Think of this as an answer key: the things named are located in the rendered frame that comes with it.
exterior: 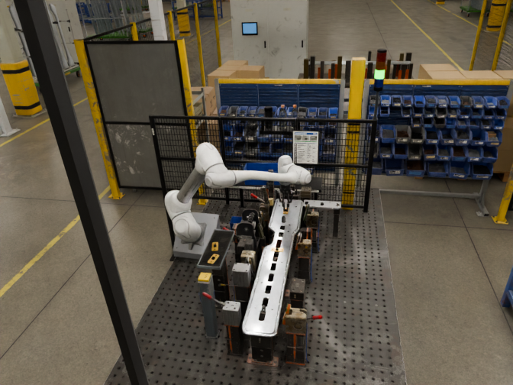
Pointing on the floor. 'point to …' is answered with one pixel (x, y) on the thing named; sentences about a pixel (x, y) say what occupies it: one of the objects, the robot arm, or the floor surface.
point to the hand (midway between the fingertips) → (285, 206)
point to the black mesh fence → (262, 153)
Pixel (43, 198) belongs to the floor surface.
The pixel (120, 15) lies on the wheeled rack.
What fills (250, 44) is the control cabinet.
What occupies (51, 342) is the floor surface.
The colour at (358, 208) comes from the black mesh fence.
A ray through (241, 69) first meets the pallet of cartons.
